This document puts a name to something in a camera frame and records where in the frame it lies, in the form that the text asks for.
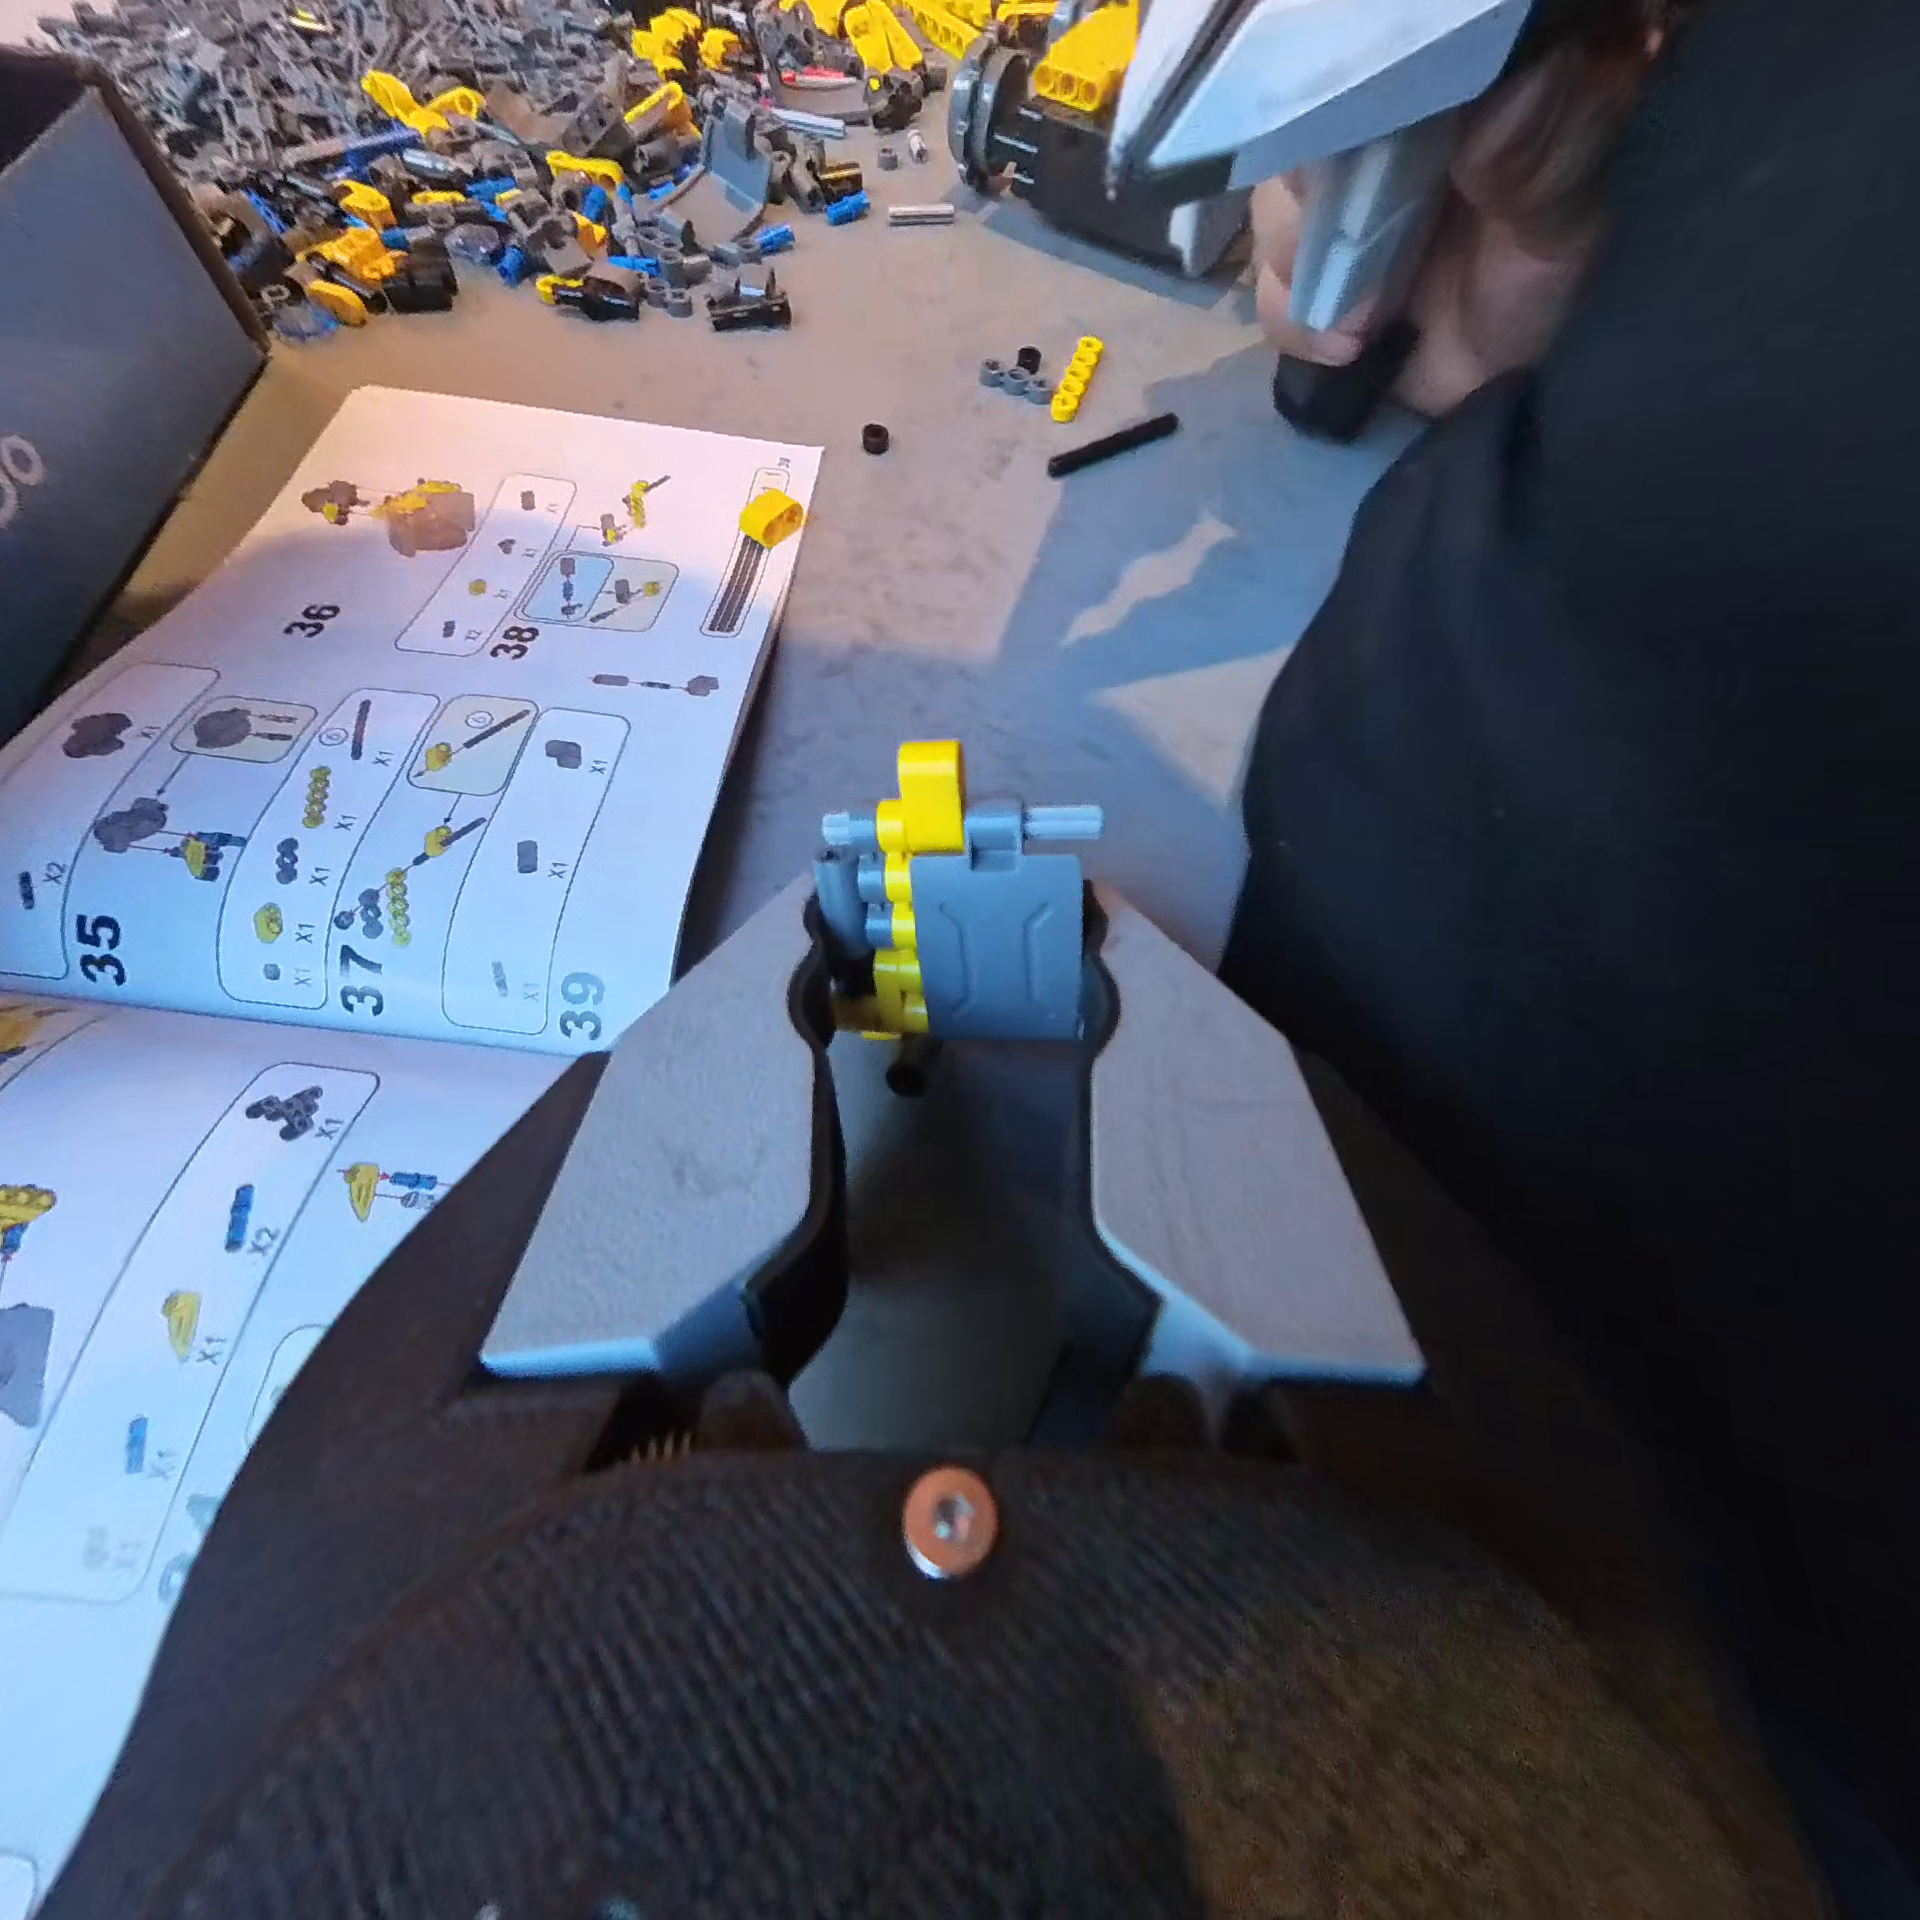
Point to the person's dark clothed body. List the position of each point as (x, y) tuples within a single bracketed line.
[(1649, 900)]

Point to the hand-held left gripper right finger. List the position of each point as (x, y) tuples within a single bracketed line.
[(1244, 1185)]

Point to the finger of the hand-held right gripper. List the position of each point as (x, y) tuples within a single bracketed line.
[(1352, 59), (1162, 59)]

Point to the grey yellow brick assembly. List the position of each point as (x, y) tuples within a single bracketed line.
[(991, 947)]

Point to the spread of yellow brick panels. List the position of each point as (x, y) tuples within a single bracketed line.
[(901, 21)]

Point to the short black axle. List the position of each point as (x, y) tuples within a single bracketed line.
[(1113, 445)]

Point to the yellow five-hole beam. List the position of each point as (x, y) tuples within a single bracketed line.
[(1077, 378)]

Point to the pile of small brick pieces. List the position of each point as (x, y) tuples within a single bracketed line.
[(300, 59)]

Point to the small grey three-hole connector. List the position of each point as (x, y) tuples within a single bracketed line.
[(1013, 376)]

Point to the person's right hand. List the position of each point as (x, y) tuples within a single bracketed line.
[(1517, 224)]

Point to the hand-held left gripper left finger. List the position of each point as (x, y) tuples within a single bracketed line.
[(676, 1185)]

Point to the black yellow vehicle model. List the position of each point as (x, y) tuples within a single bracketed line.
[(1081, 167)]

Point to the small yellow curved piece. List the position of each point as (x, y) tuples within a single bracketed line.
[(772, 517)]

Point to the grey curved panel piece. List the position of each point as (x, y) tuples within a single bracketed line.
[(745, 159)]

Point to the dark blue cardboard box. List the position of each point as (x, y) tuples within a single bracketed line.
[(93, 376)]

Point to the instruction booklet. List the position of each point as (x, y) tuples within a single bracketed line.
[(224, 601)]

